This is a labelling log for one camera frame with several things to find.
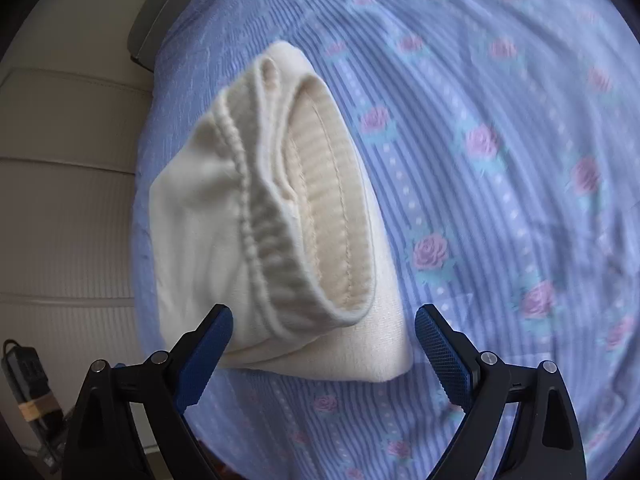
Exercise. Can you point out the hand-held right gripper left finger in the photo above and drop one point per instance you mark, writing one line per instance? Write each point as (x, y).
(210, 355)

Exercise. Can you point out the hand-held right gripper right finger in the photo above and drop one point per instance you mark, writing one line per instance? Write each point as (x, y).
(442, 360)

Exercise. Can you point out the cream knit pants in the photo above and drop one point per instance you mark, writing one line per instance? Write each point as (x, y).
(200, 240)

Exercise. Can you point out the blue floral striped bedsheet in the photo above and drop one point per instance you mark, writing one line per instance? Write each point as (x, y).
(500, 210)

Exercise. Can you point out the black power strip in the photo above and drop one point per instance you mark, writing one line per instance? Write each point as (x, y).
(30, 370)

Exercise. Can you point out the grey bed frame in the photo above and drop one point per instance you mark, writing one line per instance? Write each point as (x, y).
(160, 20)

